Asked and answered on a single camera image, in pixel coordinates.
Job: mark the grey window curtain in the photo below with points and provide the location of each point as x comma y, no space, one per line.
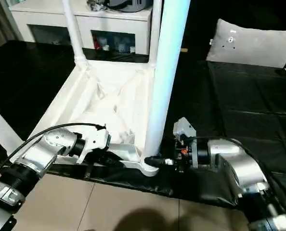
1,24

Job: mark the white cabinet with glass doors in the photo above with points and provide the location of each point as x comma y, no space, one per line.
49,14

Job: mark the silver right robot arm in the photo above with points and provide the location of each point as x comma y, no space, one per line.
241,168

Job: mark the white plastic table top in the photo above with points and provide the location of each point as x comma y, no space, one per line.
68,103

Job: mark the grey printed pillow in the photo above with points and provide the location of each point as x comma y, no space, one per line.
251,45

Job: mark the black plastic packet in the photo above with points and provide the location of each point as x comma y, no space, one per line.
96,5

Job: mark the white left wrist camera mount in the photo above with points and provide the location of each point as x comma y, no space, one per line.
94,142

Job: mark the black work mat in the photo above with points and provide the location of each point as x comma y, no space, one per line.
253,96

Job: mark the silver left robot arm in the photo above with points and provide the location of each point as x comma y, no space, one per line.
42,149

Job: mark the black sofa with gold label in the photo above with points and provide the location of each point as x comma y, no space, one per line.
200,24

